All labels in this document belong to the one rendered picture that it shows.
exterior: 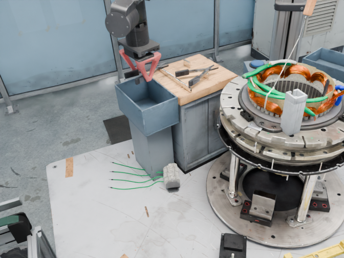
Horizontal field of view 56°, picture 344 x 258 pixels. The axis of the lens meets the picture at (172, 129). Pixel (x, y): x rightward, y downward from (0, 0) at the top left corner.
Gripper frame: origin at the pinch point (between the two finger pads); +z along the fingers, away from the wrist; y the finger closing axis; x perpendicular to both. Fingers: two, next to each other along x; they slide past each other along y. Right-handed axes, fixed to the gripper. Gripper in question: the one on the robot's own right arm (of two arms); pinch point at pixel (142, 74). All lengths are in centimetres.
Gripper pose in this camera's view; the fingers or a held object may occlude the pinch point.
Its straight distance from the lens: 88.8
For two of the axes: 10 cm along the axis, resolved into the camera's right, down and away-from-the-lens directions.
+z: 0.7, 7.8, 6.2
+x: 7.9, -4.2, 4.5
